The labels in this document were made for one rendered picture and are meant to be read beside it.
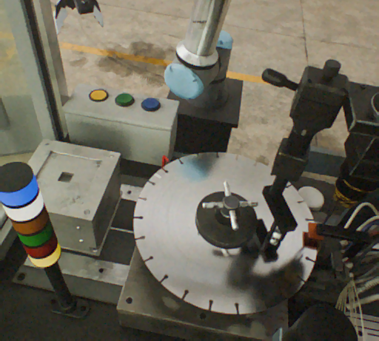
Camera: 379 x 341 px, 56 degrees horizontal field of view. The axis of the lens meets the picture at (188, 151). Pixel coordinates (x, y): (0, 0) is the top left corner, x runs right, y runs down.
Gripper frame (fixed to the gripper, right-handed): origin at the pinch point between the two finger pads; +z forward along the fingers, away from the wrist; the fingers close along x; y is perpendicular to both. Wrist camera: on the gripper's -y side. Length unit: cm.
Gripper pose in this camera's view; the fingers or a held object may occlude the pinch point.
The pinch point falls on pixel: (81, 32)
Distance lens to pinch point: 122.1
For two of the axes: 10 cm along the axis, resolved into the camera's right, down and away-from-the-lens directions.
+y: -4.9, -6.6, 5.7
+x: -8.7, 3.0, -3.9
